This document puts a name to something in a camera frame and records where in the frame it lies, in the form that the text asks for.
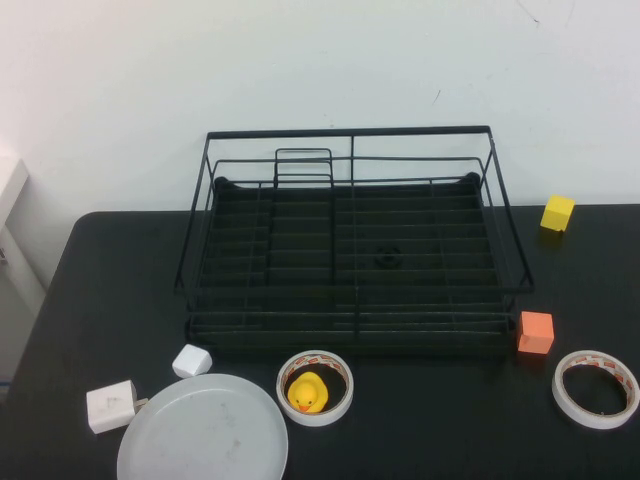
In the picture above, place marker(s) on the orange cube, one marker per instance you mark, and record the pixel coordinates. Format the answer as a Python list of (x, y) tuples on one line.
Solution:
[(535, 332)]

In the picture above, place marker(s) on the white cube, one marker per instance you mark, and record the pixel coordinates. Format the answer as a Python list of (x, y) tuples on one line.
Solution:
[(190, 361)]

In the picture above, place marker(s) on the white power adapter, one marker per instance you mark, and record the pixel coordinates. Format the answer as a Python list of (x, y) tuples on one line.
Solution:
[(110, 407)]

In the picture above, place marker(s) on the white tape roll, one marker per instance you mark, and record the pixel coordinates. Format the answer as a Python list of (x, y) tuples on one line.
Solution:
[(315, 420), (590, 422)]

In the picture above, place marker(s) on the grey round plate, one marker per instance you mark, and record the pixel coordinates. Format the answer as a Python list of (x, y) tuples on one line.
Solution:
[(205, 430)]

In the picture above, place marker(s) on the yellow cube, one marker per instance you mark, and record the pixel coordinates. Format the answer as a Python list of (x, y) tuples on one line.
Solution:
[(556, 212)]

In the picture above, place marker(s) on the yellow rubber duck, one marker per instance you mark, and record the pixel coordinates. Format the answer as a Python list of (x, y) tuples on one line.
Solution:
[(307, 392)]

